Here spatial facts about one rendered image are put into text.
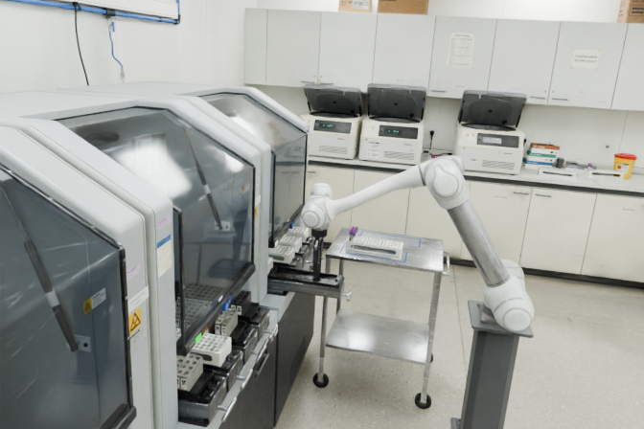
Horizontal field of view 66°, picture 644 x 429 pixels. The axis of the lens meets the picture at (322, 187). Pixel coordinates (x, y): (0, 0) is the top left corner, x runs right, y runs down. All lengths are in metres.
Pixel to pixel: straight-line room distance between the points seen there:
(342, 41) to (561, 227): 2.53
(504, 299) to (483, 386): 0.57
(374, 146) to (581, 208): 1.83
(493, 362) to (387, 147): 2.45
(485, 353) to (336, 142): 2.59
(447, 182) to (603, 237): 3.06
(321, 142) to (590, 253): 2.53
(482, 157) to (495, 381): 2.37
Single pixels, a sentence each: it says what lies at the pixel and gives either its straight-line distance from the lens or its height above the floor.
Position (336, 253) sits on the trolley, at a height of 0.82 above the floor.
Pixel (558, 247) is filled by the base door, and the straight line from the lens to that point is 4.81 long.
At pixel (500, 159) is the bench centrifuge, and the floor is 1.03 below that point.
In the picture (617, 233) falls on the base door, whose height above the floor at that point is 0.50.
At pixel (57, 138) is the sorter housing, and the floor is 1.59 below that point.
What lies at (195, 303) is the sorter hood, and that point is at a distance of 1.57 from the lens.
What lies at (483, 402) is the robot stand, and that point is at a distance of 2.63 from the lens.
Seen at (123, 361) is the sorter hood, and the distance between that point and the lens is 1.27.
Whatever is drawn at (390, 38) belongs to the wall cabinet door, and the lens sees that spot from 4.68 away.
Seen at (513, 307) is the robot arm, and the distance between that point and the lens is 2.13.
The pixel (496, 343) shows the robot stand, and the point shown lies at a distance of 2.46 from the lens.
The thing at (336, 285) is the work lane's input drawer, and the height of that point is 0.82.
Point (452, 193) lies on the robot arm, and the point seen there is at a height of 1.34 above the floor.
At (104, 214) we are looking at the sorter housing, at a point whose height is 1.46.
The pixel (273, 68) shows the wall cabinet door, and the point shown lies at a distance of 4.89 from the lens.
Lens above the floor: 1.83
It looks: 15 degrees down
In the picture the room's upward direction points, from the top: 3 degrees clockwise
